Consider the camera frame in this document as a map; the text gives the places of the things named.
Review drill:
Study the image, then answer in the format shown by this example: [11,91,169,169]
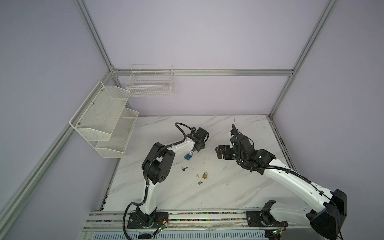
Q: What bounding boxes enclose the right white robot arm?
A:
[216,127,348,240]

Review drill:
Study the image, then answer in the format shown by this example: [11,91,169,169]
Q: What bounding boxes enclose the white wire basket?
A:
[126,65,174,97]

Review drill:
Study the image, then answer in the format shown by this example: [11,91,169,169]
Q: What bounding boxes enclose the lower white mesh shelf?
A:
[96,108,139,159]

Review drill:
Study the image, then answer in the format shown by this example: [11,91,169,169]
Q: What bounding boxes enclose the left black corrugated cable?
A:
[122,122,194,240]

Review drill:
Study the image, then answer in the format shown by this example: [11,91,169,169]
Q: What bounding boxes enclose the white mesh shelf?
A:
[69,82,130,142]
[96,108,139,159]

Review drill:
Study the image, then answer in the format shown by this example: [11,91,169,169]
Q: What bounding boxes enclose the upper white mesh shelf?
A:
[69,82,130,142]

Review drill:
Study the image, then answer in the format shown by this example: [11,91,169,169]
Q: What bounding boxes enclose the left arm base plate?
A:
[126,212,169,229]

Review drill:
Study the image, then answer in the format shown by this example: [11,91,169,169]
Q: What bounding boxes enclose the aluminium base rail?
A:
[82,209,311,232]

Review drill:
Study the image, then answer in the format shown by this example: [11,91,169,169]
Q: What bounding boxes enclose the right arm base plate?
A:
[246,211,288,228]

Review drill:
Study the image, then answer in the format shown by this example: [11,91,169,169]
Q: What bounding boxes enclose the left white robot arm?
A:
[126,127,209,228]

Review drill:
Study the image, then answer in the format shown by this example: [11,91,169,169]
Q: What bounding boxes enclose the blue padlock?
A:
[184,152,194,161]

